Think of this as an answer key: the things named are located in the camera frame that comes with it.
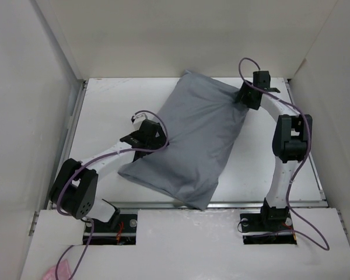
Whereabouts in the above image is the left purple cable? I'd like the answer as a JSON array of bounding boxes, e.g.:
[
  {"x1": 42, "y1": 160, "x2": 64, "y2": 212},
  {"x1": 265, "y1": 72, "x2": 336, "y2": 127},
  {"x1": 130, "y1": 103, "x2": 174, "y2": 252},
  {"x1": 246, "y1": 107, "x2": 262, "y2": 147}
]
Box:
[{"x1": 55, "y1": 110, "x2": 169, "y2": 277}]

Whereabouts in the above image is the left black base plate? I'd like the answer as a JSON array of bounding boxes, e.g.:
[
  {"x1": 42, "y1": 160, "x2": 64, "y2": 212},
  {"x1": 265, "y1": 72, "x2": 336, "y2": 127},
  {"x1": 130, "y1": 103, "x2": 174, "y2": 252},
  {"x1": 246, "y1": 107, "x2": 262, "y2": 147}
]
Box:
[{"x1": 76, "y1": 199, "x2": 138, "y2": 246}]

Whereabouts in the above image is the grey pillowcase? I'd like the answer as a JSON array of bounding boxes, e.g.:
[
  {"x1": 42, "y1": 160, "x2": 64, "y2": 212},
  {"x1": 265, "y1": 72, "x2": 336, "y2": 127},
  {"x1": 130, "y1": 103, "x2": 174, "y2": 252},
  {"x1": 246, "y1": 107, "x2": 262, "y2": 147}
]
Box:
[{"x1": 118, "y1": 72, "x2": 249, "y2": 210}]

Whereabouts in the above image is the aluminium front rail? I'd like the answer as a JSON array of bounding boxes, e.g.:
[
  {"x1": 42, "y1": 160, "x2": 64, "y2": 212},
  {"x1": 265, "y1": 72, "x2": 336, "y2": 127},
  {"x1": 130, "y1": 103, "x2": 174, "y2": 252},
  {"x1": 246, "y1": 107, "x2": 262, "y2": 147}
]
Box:
[{"x1": 48, "y1": 201, "x2": 329, "y2": 210}]

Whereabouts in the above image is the purple cable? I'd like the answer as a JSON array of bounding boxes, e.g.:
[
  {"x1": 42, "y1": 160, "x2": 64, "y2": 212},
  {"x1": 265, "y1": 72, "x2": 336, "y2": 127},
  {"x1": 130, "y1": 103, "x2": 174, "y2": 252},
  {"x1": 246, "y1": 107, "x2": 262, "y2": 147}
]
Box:
[
  {"x1": 239, "y1": 57, "x2": 330, "y2": 251},
  {"x1": 55, "y1": 110, "x2": 169, "y2": 277}
]

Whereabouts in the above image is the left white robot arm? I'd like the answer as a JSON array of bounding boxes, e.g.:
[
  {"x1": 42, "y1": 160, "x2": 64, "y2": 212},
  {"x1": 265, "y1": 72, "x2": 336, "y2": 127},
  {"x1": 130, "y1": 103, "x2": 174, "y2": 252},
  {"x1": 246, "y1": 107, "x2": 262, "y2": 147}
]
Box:
[{"x1": 48, "y1": 119, "x2": 169, "y2": 232}]

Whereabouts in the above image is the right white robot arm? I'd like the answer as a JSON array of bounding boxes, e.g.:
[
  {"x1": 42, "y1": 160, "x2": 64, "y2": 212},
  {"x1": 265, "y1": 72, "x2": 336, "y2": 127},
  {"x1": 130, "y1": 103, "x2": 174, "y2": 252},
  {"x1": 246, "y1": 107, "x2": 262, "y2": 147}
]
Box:
[{"x1": 236, "y1": 70, "x2": 312, "y2": 233}]

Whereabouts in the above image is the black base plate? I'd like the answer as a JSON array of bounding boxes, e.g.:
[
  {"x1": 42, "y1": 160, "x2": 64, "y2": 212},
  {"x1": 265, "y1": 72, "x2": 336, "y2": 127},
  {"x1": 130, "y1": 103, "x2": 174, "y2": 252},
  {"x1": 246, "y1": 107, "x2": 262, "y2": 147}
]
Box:
[
  {"x1": 76, "y1": 199, "x2": 138, "y2": 246},
  {"x1": 237, "y1": 212, "x2": 297, "y2": 245}
]

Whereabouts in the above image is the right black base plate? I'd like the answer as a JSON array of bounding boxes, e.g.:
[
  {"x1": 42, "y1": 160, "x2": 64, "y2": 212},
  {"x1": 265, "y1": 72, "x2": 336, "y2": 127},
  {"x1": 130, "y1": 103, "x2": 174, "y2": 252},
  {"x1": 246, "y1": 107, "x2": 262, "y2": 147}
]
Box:
[{"x1": 237, "y1": 212, "x2": 297, "y2": 245}]

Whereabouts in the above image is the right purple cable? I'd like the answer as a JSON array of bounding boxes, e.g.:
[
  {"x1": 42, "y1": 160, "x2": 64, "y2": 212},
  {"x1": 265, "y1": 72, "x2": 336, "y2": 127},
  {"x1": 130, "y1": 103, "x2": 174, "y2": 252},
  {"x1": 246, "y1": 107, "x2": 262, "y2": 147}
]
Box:
[{"x1": 239, "y1": 57, "x2": 330, "y2": 251}]

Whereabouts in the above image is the white foam front board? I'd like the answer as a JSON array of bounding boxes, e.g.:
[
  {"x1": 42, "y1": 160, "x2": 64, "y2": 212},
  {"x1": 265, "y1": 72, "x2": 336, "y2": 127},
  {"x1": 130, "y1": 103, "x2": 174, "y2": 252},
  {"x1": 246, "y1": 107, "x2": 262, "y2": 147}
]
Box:
[{"x1": 22, "y1": 208, "x2": 350, "y2": 279}]

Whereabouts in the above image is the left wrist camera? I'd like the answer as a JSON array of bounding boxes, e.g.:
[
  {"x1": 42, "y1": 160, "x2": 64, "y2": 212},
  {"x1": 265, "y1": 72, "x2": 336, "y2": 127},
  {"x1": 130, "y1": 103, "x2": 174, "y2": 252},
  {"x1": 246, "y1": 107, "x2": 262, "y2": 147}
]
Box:
[{"x1": 131, "y1": 113, "x2": 147, "y2": 130}]

